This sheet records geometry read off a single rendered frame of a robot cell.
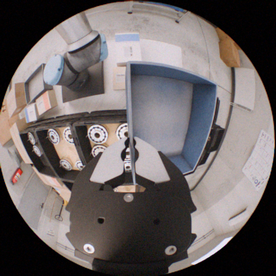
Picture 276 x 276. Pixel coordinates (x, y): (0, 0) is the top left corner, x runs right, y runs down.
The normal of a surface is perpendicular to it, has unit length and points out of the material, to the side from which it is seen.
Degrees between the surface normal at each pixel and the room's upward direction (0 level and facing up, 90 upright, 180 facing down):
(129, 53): 0
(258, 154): 90
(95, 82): 4
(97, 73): 4
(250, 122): 90
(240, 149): 90
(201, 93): 89
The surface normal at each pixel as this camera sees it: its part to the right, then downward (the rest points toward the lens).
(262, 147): -0.99, 0.08
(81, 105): 0.13, 0.48
